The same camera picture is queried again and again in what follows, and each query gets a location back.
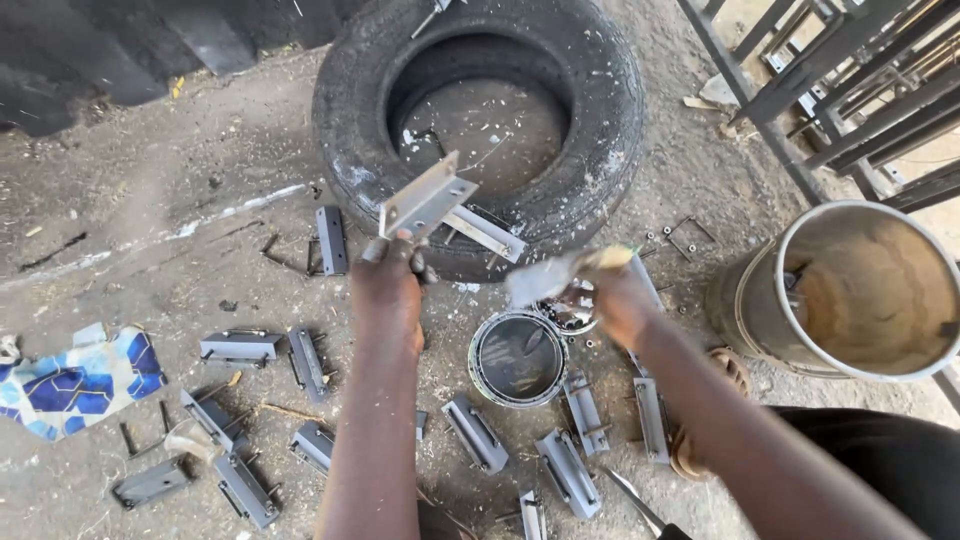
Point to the person's left hand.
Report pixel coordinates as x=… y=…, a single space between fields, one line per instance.
x=386 y=296

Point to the person's right hand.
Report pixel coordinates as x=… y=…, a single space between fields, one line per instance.
x=622 y=300

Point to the person's right fingers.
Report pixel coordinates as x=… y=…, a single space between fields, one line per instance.
x=596 y=289

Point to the bare metal hinge bracket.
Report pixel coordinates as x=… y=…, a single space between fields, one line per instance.
x=487 y=234
x=424 y=202

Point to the round paint can lid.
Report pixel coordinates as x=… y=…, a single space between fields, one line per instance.
x=566 y=313

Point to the bent thin metal rods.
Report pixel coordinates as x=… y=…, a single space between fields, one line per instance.
x=679 y=244

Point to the open can of grey paint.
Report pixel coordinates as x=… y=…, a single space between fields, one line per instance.
x=517 y=360

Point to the worn black rubber tyre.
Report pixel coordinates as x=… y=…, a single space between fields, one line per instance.
x=600 y=150

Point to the brown woven sandal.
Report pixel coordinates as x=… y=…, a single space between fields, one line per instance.
x=731 y=367

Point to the scrap cardboard piece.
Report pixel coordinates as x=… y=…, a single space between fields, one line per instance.
x=716 y=90

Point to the metal bucket of sand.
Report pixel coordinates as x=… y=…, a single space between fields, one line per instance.
x=870 y=300

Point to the metal rod with bolt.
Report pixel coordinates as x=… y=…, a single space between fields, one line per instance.
x=429 y=15

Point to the person's black trousers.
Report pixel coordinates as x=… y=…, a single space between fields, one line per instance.
x=900 y=472

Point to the scattered grey painted brackets group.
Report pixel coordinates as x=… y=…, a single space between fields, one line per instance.
x=240 y=346

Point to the clear crumpled plastic piece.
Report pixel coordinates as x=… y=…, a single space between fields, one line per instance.
x=191 y=441

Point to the bent dark metal rods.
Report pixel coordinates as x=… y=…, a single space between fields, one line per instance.
x=129 y=442

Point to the blue patterned cloth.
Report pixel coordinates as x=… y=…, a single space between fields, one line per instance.
x=75 y=386

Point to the dark corrugated metal sheet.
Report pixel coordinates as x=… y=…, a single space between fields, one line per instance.
x=112 y=45

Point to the dark welded metal frame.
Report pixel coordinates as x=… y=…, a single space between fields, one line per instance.
x=825 y=52

